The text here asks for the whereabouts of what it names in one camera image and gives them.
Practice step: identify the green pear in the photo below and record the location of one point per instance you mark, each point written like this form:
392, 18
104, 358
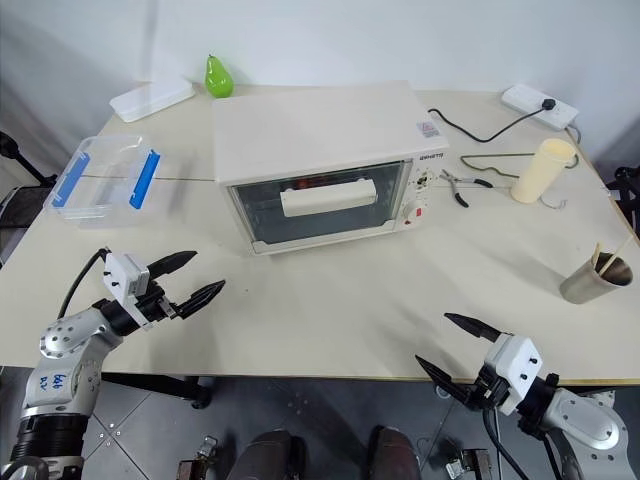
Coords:
218, 77

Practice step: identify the wooden chopstick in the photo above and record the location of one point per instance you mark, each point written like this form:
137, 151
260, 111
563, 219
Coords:
616, 256
595, 256

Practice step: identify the metal caster wheel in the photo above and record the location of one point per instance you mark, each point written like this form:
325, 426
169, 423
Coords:
467, 460
200, 457

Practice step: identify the black tripod stand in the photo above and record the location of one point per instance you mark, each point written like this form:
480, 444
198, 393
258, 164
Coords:
25, 160

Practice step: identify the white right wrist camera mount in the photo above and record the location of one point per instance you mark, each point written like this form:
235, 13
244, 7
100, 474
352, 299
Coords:
515, 365

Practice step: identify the cream cylindrical cup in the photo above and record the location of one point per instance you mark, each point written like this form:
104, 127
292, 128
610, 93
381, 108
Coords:
542, 170

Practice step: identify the white toaster oven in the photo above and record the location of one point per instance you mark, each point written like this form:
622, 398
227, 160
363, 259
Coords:
310, 130

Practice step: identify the steel cup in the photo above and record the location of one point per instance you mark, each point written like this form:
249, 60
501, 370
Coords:
592, 285

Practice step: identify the red object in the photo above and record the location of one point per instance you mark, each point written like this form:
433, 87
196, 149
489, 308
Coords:
320, 180

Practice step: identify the black table frame bar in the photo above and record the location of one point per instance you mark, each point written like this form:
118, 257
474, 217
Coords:
160, 385

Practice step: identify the black stand equipment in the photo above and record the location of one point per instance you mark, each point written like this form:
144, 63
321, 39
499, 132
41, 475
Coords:
627, 195

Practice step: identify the black power plug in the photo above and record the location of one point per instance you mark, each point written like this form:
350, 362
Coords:
548, 104

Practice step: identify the clear container with blue clips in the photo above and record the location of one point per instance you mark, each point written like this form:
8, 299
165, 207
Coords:
100, 180

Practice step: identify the white plastic container lid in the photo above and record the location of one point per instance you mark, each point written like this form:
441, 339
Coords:
150, 99

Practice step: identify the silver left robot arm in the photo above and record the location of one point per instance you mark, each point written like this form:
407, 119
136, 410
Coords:
65, 340

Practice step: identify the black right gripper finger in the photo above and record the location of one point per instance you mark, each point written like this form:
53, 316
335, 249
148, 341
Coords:
475, 329
442, 378

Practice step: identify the white power strip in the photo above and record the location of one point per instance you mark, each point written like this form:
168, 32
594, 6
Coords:
537, 105

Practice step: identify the dark rounded shape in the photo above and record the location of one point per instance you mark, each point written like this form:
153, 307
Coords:
395, 452
272, 455

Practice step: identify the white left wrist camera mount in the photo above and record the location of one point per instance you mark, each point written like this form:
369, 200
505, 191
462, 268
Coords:
122, 277

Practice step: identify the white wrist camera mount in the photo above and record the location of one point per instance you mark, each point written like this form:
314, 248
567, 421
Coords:
515, 365
122, 277

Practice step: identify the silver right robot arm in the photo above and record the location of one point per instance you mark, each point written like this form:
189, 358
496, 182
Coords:
580, 420

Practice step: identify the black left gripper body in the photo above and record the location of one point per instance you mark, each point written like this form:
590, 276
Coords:
155, 302

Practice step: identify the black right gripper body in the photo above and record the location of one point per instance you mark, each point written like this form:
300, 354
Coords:
487, 394

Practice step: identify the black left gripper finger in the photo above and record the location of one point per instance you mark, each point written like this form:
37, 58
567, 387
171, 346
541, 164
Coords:
202, 297
175, 261

